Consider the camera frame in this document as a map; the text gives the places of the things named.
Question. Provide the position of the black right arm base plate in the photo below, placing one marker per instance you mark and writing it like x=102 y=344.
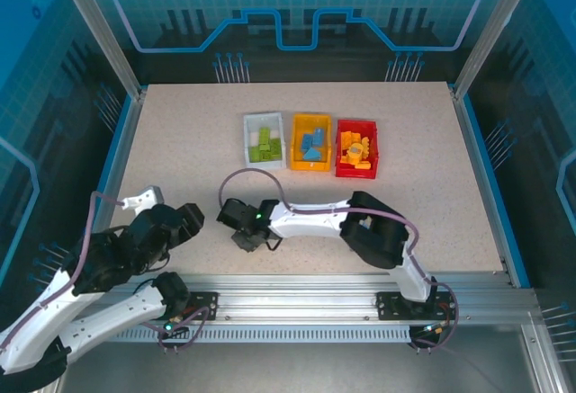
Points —
x=389 y=305

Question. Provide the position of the blue edged aluminium side rail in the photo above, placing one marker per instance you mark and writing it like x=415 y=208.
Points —
x=490 y=186
x=125 y=141

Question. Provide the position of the yellow lego brick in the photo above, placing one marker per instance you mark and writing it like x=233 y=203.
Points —
x=366 y=146
x=346 y=137

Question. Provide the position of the aluminium frame post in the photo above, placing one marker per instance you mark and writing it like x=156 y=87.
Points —
x=99 y=29
x=495 y=29

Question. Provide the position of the yellow plastic bin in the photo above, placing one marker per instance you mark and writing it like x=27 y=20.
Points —
x=297 y=163

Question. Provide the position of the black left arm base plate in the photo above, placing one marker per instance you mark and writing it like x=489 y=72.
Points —
x=202 y=305

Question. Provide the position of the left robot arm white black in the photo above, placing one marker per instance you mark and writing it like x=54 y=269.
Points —
x=112 y=316

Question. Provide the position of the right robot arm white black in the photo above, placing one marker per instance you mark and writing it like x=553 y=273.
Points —
x=310 y=224

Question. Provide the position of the yellow lego window frame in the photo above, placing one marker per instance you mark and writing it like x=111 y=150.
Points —
x=353 y=155

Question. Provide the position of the red plastic bin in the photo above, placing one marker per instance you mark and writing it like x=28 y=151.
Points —
x=344 y=172

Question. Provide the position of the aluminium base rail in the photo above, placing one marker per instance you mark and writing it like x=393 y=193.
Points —
x=292 y=289

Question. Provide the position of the white plastic bin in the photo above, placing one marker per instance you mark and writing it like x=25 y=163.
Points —
x=246 y=141

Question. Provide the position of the blue sloped lego brick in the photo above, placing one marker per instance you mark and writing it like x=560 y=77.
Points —
x=312 y=154

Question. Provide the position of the long lime green lego brick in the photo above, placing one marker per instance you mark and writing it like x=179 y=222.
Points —
x=264 y=134

